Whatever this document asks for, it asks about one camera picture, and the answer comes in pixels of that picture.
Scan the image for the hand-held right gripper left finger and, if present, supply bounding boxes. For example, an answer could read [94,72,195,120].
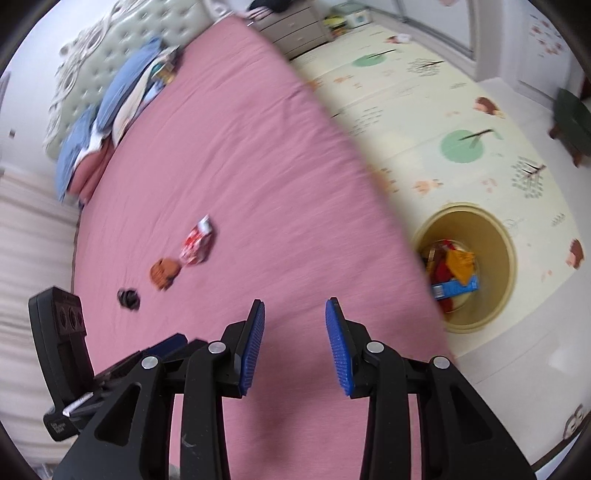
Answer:
[55,299,267,480]

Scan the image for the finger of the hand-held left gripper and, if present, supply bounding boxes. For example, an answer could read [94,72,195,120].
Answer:
[92,339,209,393]
[150,333,188,361]

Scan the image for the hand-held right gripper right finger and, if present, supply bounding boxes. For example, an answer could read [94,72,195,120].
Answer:
[324,298,539,480]

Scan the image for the red fabric pouch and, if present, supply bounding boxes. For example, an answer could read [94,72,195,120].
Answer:
[431,258,458,283]

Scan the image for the blue carton box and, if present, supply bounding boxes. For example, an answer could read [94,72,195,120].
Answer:
[431,276,481,301]

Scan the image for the yellow drawstring pouch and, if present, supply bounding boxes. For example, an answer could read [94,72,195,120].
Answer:
[443,247,477,284]

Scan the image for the yellow trash bin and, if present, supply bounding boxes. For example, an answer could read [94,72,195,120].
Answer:
[411,202,517,334]

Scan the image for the small brown cloth pouch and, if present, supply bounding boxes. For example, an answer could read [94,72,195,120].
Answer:
[150,257,182,291]

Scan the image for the cream curtain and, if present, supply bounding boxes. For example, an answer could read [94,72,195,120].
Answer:
[0,166,81,462]

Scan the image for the red and white wrapper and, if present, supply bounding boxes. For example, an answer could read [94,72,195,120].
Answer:
[179,215,215,268]

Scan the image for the folded pink blanket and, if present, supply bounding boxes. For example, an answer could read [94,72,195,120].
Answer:
[69,138,116,204]

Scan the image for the blue pillow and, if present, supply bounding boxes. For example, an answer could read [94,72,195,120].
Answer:
[95,37,162,139]
[55,106,100,201]

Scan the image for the white pillow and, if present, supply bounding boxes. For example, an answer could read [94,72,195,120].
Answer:
[111,69,162,144]

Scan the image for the cream printed play mat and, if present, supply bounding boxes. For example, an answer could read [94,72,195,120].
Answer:
[286,21,591,462]

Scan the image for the yellow sippy cup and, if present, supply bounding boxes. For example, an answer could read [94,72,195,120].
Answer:
[154,46,181,86]

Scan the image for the green tufted headboard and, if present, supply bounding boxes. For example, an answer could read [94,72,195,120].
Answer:
[44,0,218,162]

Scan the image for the grey nightstand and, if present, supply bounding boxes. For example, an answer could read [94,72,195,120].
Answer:
[254,4,331,61]

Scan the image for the green and white box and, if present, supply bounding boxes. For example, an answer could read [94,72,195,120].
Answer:
[335,2,372,31]

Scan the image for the green stool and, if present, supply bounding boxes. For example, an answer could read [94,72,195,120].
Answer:
[549,88,591,168]

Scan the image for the black clothes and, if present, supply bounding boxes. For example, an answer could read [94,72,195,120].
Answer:
[247,0,312,14]

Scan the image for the white sliding wardrobe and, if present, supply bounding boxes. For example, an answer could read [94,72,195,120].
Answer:
[392,0,591,109]

